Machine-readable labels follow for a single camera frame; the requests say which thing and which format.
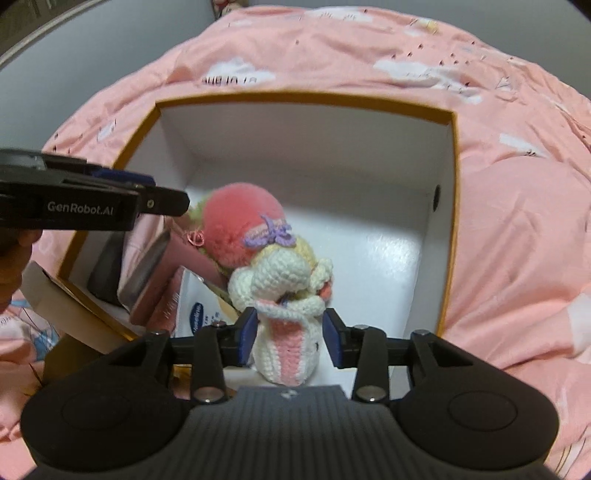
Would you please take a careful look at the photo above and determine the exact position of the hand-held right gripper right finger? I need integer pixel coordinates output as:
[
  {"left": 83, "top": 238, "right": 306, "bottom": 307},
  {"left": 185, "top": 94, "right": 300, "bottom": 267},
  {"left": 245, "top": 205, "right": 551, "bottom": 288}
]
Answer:
[{"left": 322, "top": 307, "right": 455, "bottom": 403}]

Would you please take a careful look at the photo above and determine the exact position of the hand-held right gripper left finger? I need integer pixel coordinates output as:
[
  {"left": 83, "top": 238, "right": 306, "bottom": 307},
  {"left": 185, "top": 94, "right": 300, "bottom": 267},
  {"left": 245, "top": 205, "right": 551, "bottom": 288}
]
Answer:
[{"left": 134, "top": 307, "right": 259, "bottom": 404}]

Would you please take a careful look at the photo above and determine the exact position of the window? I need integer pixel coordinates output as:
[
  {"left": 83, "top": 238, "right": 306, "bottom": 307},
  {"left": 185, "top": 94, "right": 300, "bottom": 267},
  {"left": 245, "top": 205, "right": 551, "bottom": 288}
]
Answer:
[{"left": 0, "top": 0, "right": 112, "bottom": 65}]

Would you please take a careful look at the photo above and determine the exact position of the cardboard box lid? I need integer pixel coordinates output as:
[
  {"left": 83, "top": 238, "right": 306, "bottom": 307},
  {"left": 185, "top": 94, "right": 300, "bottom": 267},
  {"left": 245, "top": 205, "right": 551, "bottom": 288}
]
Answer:
[{"left": 21, "top": 261, "right": 139, "bottom": 388}]

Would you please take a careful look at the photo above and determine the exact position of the crochet doll with pink hat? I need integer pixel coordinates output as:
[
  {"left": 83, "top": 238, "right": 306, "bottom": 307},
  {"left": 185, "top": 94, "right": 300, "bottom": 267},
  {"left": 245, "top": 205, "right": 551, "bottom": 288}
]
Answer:
[{"left": 187, "top": 182, "right": 334, "bottom": 386}]

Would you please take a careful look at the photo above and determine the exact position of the orange-rimmed cardboard box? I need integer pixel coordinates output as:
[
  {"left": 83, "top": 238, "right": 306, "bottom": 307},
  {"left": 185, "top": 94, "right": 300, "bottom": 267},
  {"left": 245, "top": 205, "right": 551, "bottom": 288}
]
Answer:
[{"left": 56, "top": 90, "right": 462, "bottom": 344}]

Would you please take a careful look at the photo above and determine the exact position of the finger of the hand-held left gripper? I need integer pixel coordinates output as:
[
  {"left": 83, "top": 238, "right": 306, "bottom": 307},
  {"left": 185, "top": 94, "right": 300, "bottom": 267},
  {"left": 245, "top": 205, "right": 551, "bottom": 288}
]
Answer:
[
  {"left": 44, "top": 154, "right": 158, "bottom": 188},
  {"left": 46, "top": 170, "right": 190, "bottom": 217}
]

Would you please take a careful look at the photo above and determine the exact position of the printed white cloth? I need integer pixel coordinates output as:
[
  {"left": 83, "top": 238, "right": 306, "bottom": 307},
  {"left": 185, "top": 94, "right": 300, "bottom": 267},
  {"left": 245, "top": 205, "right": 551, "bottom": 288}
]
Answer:
[{"left": 0, "top": 298, "right": 61, "bottom": 365}]

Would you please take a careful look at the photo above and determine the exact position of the small pink box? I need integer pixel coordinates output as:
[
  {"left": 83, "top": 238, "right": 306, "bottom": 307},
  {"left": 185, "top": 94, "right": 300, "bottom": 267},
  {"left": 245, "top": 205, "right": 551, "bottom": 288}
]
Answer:
[{"left": 130, "top": 268, "right": 185, "bottom": 340}]

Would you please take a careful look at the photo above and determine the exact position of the pink fabric pouch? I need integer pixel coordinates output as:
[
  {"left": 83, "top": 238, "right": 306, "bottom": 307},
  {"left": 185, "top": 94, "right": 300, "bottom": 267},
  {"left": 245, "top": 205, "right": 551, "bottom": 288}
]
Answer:
[{"left": 117, "top": 215, "right": 171, "bottom": 296}]

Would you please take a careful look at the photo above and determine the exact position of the white packet with blue logo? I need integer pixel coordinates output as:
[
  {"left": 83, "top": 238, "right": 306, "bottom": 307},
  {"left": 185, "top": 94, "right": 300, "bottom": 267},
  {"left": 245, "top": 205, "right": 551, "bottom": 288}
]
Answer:
[{"left": 175, "top": 268, "right": 241, "bottom": 342}]

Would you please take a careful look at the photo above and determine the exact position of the pink printed blanket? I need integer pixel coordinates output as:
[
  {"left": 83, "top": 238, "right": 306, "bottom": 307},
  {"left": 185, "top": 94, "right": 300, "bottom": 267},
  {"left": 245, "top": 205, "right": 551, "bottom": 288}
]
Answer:
[{"left": 0, "top": 7, "right": 591, "bottom": 480}]

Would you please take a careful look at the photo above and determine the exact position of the person's left hand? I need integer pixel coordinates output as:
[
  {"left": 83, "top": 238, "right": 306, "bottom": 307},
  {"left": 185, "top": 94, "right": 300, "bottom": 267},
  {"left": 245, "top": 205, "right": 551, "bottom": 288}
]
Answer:
[{"left": 0, "top": 228, "right": 42, "bottom": 315}]

